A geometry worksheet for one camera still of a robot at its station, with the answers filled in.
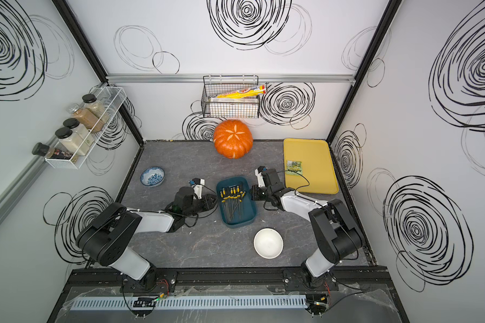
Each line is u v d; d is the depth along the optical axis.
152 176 1.02
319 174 1.06
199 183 0.84
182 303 0.96
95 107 0.75
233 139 1.04
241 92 0.88
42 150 0.59
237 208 0.91
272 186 0.72
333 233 0.45
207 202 0.80
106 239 0.45
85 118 0.72
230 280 0.75
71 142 0.65
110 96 0.93
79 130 0.68
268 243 0.82
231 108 0.87
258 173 0.85
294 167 1.07
